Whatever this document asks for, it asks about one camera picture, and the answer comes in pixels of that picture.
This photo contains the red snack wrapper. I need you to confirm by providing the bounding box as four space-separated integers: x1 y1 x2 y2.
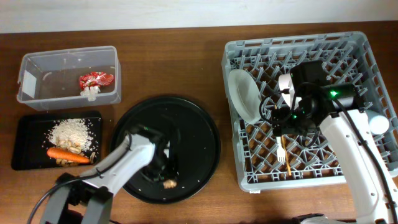
79 72 114 90

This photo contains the brown ginger piece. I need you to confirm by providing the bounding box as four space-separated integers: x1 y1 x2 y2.
163 179 177 189

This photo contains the pile of rice and nuts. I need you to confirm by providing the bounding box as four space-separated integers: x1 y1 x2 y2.
46 118 99 166

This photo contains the wooden chopstick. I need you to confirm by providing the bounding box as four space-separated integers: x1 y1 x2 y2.
273 104 292 177

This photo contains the black rectangular tray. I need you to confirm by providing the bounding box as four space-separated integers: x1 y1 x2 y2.
11 111 102 170

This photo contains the pale pink bowl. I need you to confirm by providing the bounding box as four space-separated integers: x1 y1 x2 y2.
278 73 301 109

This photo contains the light blue plastic cup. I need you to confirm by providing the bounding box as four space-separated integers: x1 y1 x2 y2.
366 110 389 134

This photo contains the grey dishwasher rack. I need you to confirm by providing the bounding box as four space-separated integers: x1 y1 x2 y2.
221 32 397 193

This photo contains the orange carrot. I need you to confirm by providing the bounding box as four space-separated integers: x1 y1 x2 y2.
47 147 90 164

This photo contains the white plastic fork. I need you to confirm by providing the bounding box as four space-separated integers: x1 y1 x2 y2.
275 136 285 165

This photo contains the clear plastic waste bin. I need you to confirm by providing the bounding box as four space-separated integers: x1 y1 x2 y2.
16 46 122 111

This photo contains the round black serving tray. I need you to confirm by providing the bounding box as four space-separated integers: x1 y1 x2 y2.
109 96 221 204

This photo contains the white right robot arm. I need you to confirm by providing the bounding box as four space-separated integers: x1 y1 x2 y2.
271 83 397 223

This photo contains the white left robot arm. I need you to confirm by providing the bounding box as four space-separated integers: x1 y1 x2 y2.
27 126 177 223

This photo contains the grey plate with food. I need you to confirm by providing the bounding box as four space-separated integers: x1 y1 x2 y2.
228 69 261 124

